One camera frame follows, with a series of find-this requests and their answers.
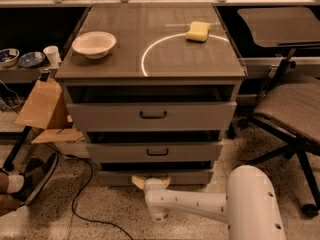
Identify grey bottom drawer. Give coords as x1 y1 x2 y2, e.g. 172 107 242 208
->
98 169 213 186

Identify grey drawer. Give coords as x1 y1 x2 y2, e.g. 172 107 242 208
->
67 102 236 132
87 141 223 163
98 169 213 186

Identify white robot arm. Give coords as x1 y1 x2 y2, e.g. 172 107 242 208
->
132 165 286 240

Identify grey middle drawer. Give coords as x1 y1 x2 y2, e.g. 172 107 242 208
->
87 141 223 163

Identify grey top drawer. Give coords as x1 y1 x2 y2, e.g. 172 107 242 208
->
67 102 236 132

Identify grey drawer cabinet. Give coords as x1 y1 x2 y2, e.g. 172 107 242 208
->
56 3 247 172

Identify black sneaker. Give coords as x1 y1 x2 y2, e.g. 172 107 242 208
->
12 153 59 206

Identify brown cardboard box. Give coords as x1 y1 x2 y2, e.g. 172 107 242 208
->
15 77 90 158

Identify black stand leg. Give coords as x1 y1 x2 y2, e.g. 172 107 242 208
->
0 126 31 171

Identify person leg brown trousers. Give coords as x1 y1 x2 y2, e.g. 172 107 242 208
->
0 172 24 216

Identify white bowl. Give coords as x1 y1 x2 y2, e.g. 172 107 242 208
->
72 31 116 59

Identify black office chair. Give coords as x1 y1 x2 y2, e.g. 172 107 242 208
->
238 6 320 218

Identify yellow sponge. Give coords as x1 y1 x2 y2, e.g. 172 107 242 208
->
186 21 211 42

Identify white paper cup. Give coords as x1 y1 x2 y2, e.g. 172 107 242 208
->
43 46 61 67

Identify grey side shelf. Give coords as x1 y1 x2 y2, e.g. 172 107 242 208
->
0 63 58 84

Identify metal bowl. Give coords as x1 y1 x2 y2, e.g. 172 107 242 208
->
0 48 20 68

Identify black floor cable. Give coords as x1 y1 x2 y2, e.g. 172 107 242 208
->
43 140 135 240

